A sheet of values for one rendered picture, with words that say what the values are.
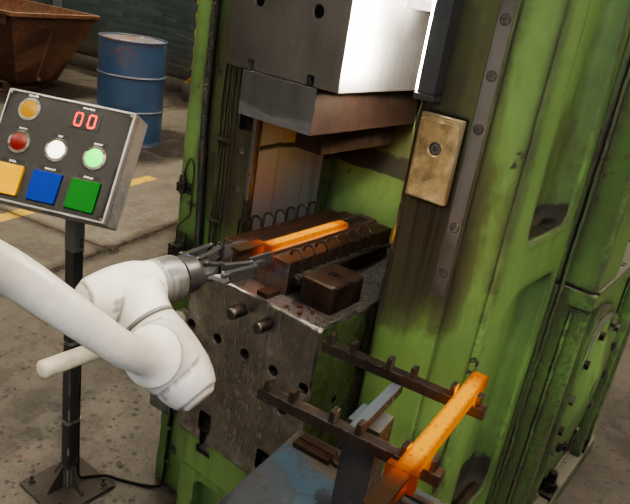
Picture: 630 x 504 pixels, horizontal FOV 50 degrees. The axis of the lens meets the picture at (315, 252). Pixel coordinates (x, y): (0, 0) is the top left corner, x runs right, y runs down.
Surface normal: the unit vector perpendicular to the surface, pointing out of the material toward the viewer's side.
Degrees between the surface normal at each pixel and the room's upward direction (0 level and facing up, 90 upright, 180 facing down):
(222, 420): 90
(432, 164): 90
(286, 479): 0
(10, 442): 0
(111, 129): 60
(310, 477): 0
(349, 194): 90
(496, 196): 90
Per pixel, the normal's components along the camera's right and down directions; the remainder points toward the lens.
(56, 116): -0.11, -0.18
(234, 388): -0.60, 0.21
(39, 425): 0.15, -0.92
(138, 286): 0.54, -0.54
